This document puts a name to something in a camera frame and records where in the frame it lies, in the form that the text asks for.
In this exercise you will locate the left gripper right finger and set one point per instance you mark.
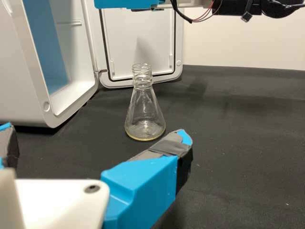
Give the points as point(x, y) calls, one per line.
point(143, 186)

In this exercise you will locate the white incubator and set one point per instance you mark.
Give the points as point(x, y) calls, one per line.
point(26, 71)

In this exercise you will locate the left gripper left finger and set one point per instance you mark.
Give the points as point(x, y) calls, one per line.
point(9, 143)

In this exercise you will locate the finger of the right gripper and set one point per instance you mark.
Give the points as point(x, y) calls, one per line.
point(124, 3)

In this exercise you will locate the clear flask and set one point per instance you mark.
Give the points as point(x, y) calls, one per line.
point(145, 117)

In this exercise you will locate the incubator door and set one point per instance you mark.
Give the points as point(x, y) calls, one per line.
point(140, 43)

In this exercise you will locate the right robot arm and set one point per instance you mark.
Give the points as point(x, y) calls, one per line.
point(262, 7)

